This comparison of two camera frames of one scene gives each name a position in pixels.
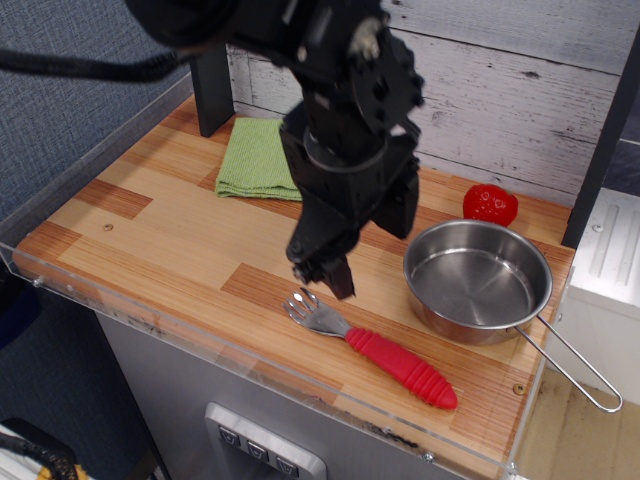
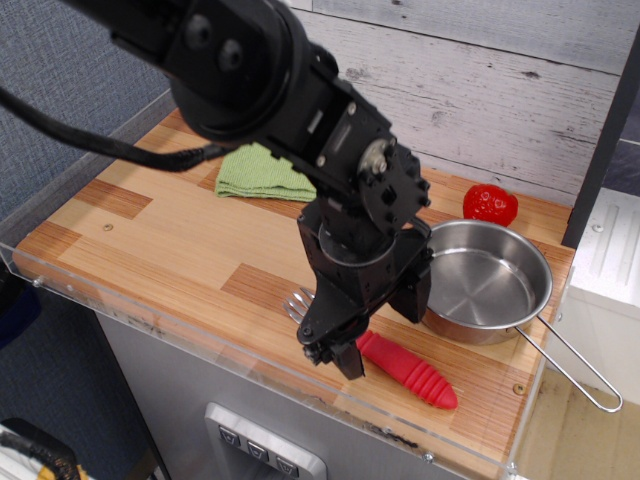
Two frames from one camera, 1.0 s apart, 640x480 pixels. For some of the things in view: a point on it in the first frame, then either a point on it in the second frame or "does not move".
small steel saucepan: (479, 282) does not move
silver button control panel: (238, 448) does not move
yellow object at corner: (46, 473) does not move
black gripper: (336, 154) → (358, 270)
